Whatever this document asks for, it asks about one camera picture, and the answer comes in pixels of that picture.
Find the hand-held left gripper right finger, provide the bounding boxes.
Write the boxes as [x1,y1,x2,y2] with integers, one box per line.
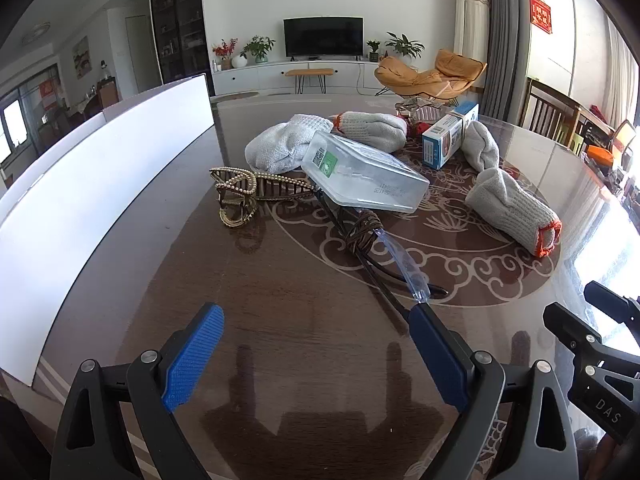
[407,304,568,480]

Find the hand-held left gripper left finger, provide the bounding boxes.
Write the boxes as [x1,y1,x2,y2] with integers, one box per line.
[50,303,226,480]

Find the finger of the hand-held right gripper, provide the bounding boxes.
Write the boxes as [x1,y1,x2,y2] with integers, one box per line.
[542,301,608,361]
[584,281,640,351]

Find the white knit glove orange cuff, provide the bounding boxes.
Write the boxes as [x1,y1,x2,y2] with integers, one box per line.
[244,114,335,173]
[330,111,408,153]
[461,121,502,173]
[465,167,562,259]

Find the clear glasses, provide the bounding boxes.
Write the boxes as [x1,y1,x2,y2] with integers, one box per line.
[315,195,448,333]

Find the white cardboard box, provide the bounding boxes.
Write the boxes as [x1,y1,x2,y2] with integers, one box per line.
[0,73,217,387]

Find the gold beaded hair clip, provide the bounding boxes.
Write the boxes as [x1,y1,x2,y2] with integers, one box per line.
[209,165,318,229]

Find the clear plastic box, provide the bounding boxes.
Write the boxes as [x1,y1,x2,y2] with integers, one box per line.
[300,130,431,212]

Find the blue white medicine box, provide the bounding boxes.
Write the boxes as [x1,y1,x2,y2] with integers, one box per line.
[421,101,480,170]

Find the orange container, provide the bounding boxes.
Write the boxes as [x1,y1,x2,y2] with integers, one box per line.
[585,145,615,166]

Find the wooden chair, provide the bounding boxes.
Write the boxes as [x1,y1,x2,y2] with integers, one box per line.
[520,77,583,143]

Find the dining table with chairs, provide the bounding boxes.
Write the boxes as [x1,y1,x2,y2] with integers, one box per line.
[40,72,121,133]

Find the orange lounge chair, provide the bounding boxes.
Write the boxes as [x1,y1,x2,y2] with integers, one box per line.
[374,49,488,108]

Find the white television cabinet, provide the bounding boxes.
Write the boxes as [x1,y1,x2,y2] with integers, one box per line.
[210,57,401,97]

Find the grey curtain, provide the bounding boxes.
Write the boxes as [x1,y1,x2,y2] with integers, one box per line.
[472,0,531,121]

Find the bright window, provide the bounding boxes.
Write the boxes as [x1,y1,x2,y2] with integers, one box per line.
[0,100,28,161]

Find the wooden bench black legs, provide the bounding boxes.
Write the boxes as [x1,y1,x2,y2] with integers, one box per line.
[285,68,335,96]

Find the red flower plant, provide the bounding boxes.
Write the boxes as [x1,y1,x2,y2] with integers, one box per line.
[212,38,240,71]

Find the white door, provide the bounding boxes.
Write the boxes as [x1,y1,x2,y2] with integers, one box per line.
[125,15,162,93]

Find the large leafy potted plant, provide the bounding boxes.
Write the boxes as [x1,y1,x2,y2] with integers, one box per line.
[385,32,425,66]

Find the covered floor air conditioner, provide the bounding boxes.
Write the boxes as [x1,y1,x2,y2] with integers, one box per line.
[454,0,491,106]

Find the green potted plant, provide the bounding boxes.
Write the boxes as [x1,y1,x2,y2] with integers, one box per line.
[241,35,276,64]

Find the dark glass display cabinet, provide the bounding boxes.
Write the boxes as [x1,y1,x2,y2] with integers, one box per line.
[149,0,211,86]

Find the black television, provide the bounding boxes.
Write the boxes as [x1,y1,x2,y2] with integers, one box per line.
[283,16,364,58]

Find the red wall hanging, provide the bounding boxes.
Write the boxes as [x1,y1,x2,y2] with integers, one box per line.
[530,0,552,35]

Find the wall painting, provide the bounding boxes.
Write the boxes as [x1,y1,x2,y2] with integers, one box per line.
[72,36,93,78]

